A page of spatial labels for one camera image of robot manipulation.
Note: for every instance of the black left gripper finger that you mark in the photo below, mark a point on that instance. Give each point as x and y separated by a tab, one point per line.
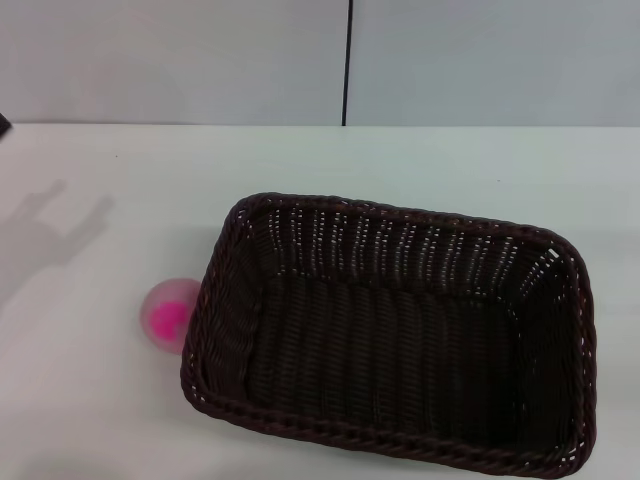
4	125

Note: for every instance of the dark brown woven basket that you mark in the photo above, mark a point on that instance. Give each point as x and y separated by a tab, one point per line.
390	340

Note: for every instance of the translucent pink ball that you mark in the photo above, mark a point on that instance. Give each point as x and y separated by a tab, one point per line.
167	315

